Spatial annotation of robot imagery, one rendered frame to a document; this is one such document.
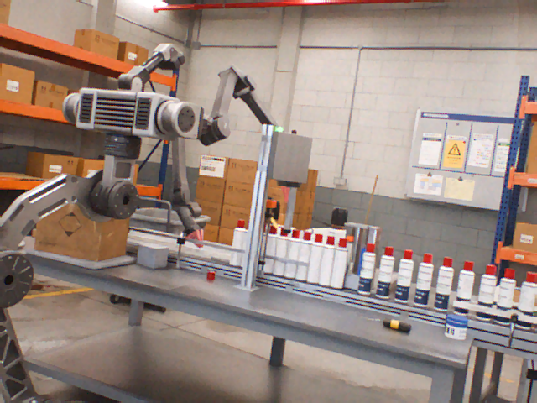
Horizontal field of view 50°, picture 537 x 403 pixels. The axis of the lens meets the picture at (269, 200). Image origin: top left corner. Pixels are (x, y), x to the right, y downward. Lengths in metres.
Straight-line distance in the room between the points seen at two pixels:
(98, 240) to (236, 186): 3.80
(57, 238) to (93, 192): 0.41
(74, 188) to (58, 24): 5.17
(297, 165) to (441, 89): 4.71
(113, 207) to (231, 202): 4.08
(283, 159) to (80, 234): 0.88
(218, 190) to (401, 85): 2.50
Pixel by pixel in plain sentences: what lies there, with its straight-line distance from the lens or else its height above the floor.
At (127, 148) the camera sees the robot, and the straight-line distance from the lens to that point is 2.16.
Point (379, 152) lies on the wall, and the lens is 7.04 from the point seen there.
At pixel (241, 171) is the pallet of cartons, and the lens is 6.11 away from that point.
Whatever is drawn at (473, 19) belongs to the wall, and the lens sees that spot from 7.04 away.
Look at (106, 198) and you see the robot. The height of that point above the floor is 1.13.
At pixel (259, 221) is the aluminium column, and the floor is 1.11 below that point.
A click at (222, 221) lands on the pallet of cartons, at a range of 6.22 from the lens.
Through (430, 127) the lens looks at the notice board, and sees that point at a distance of 6.75.
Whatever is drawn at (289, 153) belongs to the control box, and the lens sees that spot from 2.32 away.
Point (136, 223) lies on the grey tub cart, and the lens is 4.94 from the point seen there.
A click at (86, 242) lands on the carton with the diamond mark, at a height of 0.92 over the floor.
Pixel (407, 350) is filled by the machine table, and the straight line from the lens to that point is 1.90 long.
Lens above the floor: 1.32
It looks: 3 degrees down
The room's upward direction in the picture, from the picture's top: 8 degrees clockwise
